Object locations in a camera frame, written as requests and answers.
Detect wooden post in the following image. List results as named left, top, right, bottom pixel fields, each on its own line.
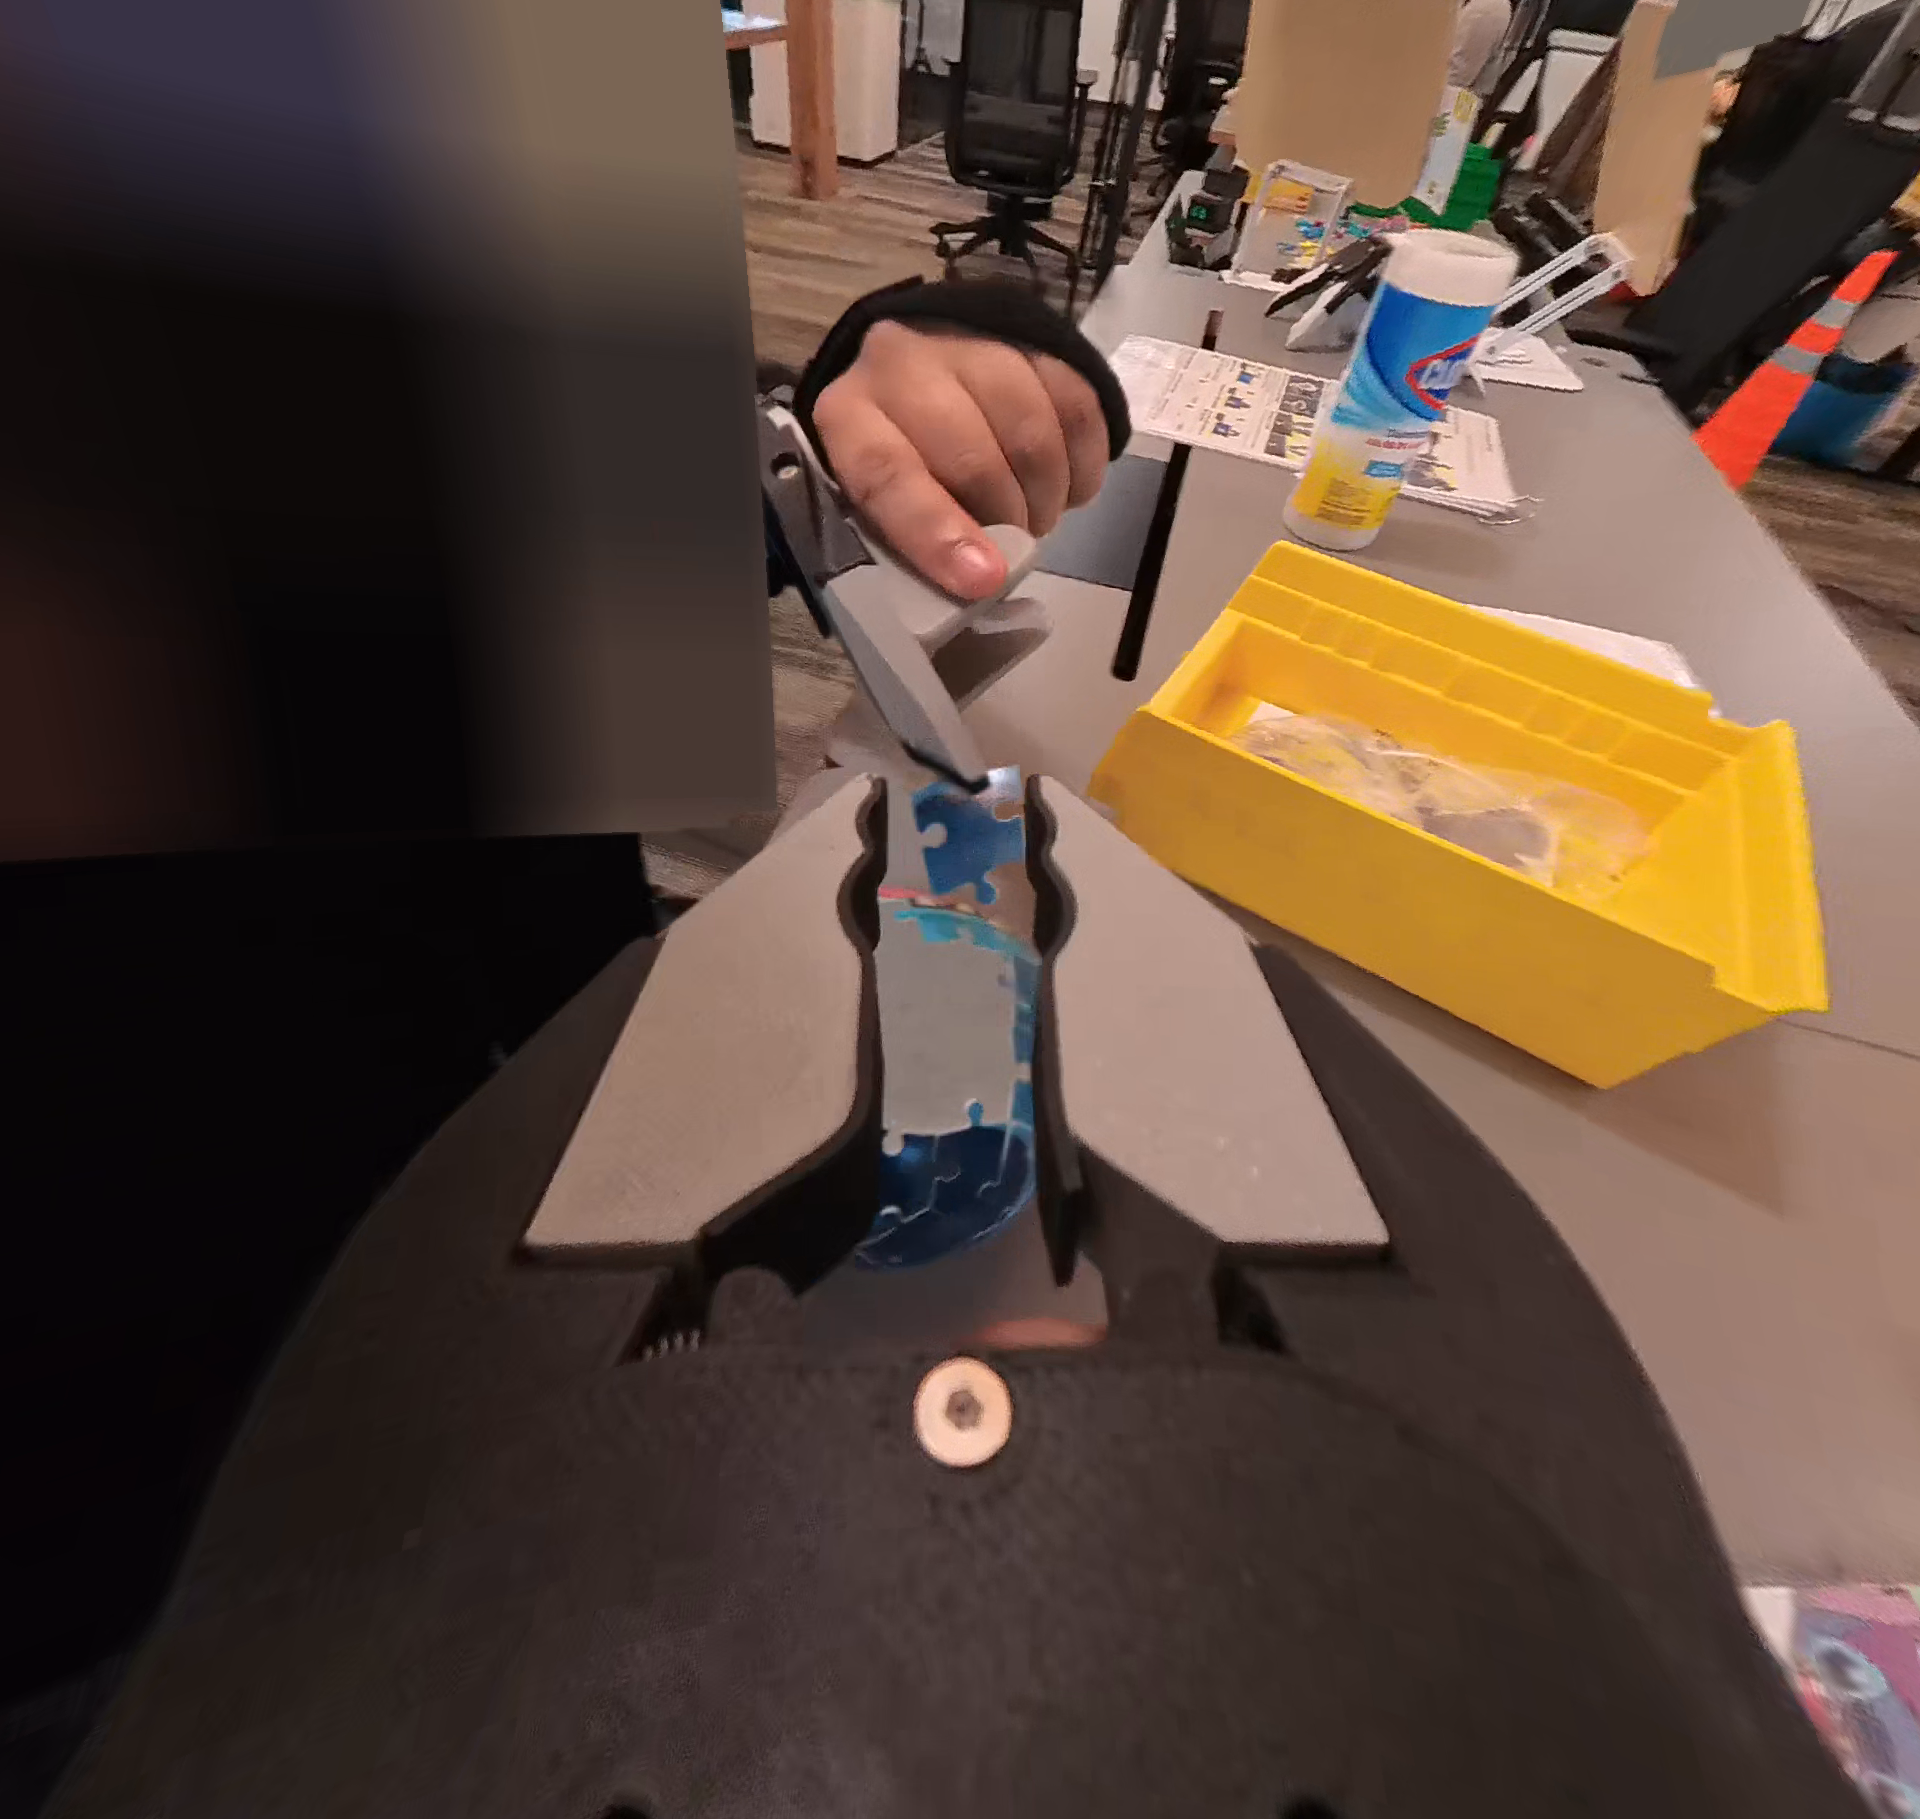
left=776, top=0, right=842, bottom=201

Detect white paper sheet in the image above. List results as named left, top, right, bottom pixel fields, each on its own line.
left=1468, top=600, right=1707, bottom=693

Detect white cabinet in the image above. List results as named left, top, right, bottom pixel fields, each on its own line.
left=740, top=0, right=907, bottom=169

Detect orange traffic cone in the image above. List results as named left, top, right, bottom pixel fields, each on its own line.
left=1693, top=252, right=1898, bottom=487

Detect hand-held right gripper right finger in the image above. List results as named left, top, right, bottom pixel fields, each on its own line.
left=1024, top=771, right=1393, bottom=1287

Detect person's left hand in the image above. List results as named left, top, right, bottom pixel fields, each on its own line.
left=810, top=321, right=1116, bottom=604

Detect blue puzzle ball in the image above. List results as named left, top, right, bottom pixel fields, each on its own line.
left=854, top=777, right=1053, bottom=1273

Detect printed instruction sheets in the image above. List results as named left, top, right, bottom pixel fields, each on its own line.
left=1110, top=334, right=1519, bottom=518

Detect wooden board stand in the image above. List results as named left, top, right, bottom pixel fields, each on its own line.
left=1232, top=0, right=1462, bottom=219
left=1590, top=0, right=1727, bottom=294

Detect clear plastic bag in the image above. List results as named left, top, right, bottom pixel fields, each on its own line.
left=1232, top=708, right=1652, bottom=898

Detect yellow plastic bin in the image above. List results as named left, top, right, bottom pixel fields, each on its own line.
left=1087, top=541, right=1832, bottom=1089

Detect clear acrylic display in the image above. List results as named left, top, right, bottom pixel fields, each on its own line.
left=1233, top=161, right=1361, bottom=279

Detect black office chair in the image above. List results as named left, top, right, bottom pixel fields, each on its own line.
left=1152, top=0, right=1273, bottom=190
left=930, top=0, right=1099, bottom=276

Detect black white gripper tool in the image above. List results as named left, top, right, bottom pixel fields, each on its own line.
left=1266, top=236, right=1390, bottom=349

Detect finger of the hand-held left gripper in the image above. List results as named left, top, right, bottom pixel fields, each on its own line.
left=806, top=563, right=995, bottom=792
left=884, top=529, right=1055, bottom=706

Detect small black device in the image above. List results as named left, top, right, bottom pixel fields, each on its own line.
left=1168, top=169, right=1247, bottom=264

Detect puzzle box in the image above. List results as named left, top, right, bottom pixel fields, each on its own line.
left=1745, top=1586, right=1920, bottom=1819

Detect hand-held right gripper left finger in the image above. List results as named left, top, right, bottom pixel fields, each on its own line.
left=521, top=771, right=890, bottom=1287

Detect wipes canister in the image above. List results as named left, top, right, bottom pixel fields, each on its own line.
left=1281, top=232, right=1518, bottom=555

